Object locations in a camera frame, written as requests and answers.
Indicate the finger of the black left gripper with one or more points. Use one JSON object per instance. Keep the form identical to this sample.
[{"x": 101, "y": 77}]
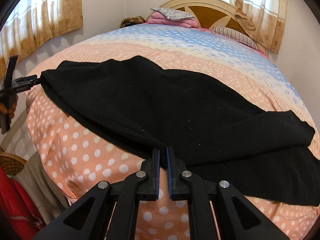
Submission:
[{"x": 28, "y": 80}]

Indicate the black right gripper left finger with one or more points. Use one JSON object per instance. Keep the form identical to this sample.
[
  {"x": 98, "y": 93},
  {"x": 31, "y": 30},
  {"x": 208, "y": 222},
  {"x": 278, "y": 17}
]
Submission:
[{"x": 108, "y": 211}]

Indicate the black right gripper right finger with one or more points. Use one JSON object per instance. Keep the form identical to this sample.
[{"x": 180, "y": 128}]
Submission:
[{"x": 216, "y": 210}]

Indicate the black pants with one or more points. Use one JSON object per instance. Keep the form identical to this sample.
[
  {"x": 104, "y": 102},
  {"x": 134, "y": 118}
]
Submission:
[{"x": 138, "y": 106}]

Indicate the person's left hand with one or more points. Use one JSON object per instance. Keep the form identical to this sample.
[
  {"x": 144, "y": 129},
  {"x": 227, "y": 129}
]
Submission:
[{"x": 9, "y": 111}]

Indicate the grey brown cloth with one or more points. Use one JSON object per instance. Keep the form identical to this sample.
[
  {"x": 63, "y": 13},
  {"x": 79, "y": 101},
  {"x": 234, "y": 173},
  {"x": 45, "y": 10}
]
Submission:
[{"x": 47, "y": 197}]

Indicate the polka dot bed cover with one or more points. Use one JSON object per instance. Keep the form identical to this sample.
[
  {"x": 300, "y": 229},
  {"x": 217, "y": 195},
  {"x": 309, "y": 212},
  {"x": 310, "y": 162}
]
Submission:
[{"x": 75, "y": 158}]

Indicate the left beige curtain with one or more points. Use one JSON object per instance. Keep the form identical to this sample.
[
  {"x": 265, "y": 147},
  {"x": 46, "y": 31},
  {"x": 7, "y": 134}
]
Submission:
[{"x": 34, "y": 22}]

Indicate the beige curtain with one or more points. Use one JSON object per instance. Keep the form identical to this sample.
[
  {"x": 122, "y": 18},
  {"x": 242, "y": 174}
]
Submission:
[
  {"x": 34, "y": 22},
  {"x": 262, "y": 20}
]

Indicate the wicker basket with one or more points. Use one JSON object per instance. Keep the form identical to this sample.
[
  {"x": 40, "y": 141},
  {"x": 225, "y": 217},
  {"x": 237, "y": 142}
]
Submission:
[{"x": 11, "y": 164}]

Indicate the red bag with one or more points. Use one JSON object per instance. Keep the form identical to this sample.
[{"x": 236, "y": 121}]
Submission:
[{"x": 20, "y": 218}]

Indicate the brown patterned bag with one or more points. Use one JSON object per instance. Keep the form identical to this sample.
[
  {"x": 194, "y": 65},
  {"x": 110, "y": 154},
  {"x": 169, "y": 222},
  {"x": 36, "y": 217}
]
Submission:
[{"x": 130, "y": 21}]

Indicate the pink folded blanket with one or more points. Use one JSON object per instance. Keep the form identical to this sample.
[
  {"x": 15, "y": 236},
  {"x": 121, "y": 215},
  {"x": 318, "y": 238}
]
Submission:
[{"x": 158, "y": 18}]

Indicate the grey patterned pillow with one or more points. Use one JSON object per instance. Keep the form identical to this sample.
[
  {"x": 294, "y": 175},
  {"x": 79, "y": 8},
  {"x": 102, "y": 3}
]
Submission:
[{"x": 172, "y": 14}]

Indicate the striped pillow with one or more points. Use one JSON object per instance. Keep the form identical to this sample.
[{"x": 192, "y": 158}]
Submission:
[{"x": 235, "y": 36}]

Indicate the cream wooden headboard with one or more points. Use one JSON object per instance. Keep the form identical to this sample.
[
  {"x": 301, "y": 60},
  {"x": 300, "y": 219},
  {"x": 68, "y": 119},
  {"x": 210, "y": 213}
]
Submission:
[{"x": 209, "y": 13}]

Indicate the right beige curtain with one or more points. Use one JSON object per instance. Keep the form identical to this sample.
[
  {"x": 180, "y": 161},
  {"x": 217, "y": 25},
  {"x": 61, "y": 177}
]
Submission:
[{"x": 262, "y": 20}]

